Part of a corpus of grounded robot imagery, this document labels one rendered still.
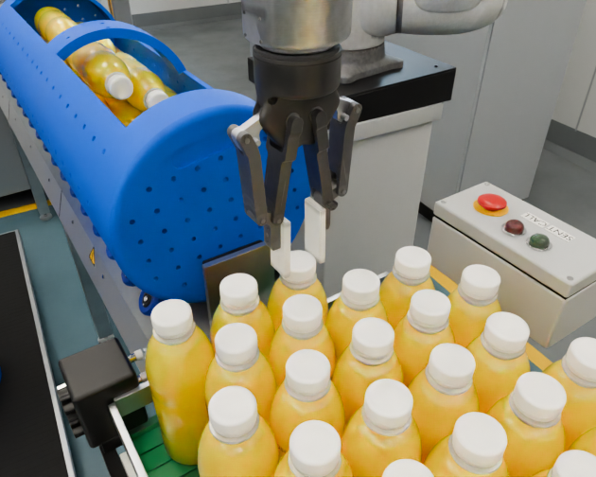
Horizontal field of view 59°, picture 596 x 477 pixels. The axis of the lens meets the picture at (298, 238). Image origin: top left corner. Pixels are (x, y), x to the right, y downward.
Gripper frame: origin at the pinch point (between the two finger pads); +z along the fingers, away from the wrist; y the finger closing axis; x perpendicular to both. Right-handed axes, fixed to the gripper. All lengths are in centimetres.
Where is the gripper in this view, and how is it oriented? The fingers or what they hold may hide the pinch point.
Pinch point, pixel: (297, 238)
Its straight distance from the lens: 56.1
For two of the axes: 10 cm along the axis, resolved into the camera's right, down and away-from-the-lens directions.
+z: 0.0, 8.1, 5.9
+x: 5.5, 4.9, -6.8
